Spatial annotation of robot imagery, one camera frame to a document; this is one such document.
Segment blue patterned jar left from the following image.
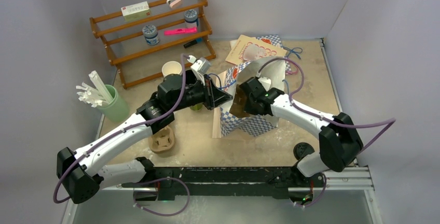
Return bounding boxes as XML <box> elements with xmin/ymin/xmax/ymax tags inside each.
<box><xmin>142</xmin><ymin>24</ymin><xmax>160</xmax><ymax>46</ymax></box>

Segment green paper coffee cup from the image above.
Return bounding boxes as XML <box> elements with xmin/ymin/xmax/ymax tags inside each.
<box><xmin>190</xmin><ymin>103</ymin><xmax>203</xmax><ymax>111</ymax></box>

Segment wooden three-tier shelf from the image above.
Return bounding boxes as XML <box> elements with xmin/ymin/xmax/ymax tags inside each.
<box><xmin>89</xmin><ymin>0</ymin><xmax>216</xmax><ymax>89</ymax></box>

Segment blue patterned jar right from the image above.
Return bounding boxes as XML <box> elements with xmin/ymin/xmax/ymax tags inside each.
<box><xmin>184</xmin><ymin>9</ymin><xmax>199</xmax><ymax>29</ymax></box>

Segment blue patterned jar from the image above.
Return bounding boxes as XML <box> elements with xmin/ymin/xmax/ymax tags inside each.
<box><xmin>142</xmin><ymin>24</ymin><xmax>160</xmax><ymax>46</ymax></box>
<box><xmin>184</xmin><ymin>9</ymin><xmax>199</xmax><ymax>29</ymax></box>

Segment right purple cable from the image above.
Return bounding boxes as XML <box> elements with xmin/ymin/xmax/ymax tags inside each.
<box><xmin>256</xmin><ymin>57</ymin><xmax>396</xmax><ymax>209</ymax></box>

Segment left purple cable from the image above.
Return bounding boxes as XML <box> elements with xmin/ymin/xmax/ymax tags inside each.
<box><xmin>53</xmin><ymin>54</ymin><xmax>193</xmax><ymax>217</ymax></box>

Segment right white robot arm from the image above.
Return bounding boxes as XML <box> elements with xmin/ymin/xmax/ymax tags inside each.
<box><xmin>239</xmin><ymin>77</ymin><xmax>364</xmax><ymax>186</ymax></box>

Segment blue checkered paper bag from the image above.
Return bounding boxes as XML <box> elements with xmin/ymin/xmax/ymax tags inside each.
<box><xmin>212</xmin><ymin>57</ymin><xmax>286</xmax><ymax>138</ymax></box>

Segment single brown pulp carrier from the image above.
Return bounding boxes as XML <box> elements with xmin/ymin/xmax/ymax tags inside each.
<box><xmin>229</xmin><ymin>93</ymin><xmax>250</xmax><ymax>118</ymax></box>

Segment white green box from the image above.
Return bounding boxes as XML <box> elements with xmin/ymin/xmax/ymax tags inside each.
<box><xmin>121</xmin><ymin>1</ymin><xmax>151</xmax><ymax>22</ymax></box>

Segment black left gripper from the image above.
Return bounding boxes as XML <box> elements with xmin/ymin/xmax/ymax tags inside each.
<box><xmin>170</xmin><ymin>74</ymin><xmax>233</xmax><ymax>112</ymax></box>

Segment black cup lid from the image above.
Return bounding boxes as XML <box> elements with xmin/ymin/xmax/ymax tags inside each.
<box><xmin>293</xmin><ymin>142</ymin><xmax>315</xmax><ymax>161</ymax></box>

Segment green straw holder cup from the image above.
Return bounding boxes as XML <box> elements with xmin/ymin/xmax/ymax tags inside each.
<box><xmin>97</xmin><ymin>85</ymin><xmax>130</xmax><ymax>123</ymax></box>

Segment pink white small tool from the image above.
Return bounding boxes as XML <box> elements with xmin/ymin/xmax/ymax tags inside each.
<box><xmin>166</xmin><ymin>0</ymin><xmax>182</xmax><ymax>9</ymax></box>

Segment purple cable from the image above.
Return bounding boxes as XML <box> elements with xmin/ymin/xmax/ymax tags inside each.
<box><xmin>53</xmin><ymin>54</ymin><xmax>193</xmax><ymax>217</ymax></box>
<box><xmin>256</xmin><ymin>57</ymin><xmax>396</xmax><ymax>209</ymax></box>

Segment white wrapped straws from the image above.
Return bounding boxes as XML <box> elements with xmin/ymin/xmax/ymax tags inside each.
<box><xmin>75</xmin><ymin>71</ymin><xmax>115</xmax><ymax>108</ymax></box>

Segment pink marker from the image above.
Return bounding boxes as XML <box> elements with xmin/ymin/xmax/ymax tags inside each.
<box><xmin>163</xmin><ymin>27</ymin><xmax>198</xmax><ymax>36</ymax></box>

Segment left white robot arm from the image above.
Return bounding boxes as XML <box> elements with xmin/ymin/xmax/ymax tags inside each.
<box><xmin>53</xmin><ymin>74</ymin><xmax>233</xmax><ymax>204</ymax></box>

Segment black blue marker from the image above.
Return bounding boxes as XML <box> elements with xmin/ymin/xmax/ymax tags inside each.
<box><xmin>183</xmin><ymin>37</ymin><xmax>203</xmax><ymax>49</ymax></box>

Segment beige cakes paper bag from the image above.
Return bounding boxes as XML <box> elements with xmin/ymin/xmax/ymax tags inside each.
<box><xmin>225</xmin><ymin>35</ymin><xmax>286</xmax><ymax>65</ymax></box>

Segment white paper cup stack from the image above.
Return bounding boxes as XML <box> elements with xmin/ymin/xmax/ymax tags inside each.
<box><xmin>161</xmin><ymin>61</ymin><xmax>183</xmax><ymax>78</ymax></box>

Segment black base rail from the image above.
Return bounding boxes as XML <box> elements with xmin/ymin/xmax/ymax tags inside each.
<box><xmin>122</xmin><ymin>166</ymin><xmax>324</xmax><ymax>201</ymax></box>

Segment brown pulp cup carrier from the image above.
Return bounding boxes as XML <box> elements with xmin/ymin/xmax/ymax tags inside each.
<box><xmin>148</xmin><ymin>126</ymin><xmax>175</xmax><ymax>153</ymax></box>

